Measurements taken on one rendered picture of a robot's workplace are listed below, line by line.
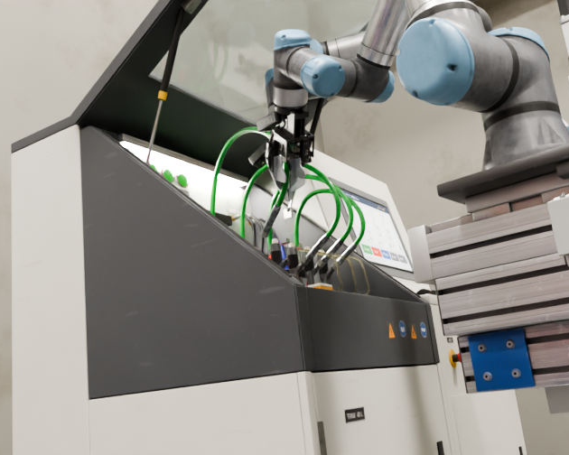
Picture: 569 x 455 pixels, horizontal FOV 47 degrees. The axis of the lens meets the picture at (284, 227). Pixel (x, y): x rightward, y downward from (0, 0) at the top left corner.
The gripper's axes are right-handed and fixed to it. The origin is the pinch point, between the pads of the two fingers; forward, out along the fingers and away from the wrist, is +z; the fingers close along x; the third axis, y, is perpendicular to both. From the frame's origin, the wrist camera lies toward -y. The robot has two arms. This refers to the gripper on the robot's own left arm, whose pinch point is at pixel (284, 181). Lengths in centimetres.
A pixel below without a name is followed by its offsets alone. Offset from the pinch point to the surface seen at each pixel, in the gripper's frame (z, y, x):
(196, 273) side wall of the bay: 8.6, 14.5, -28.2
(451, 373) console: 57, 25, 40
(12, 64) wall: 25, -215, -34
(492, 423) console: 83, 27, 60
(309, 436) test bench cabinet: 22, 53, -23
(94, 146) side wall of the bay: -4.1, -30.4, -36.4
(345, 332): 17.7, 35.4, -4.2
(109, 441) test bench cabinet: 44, 17, -51
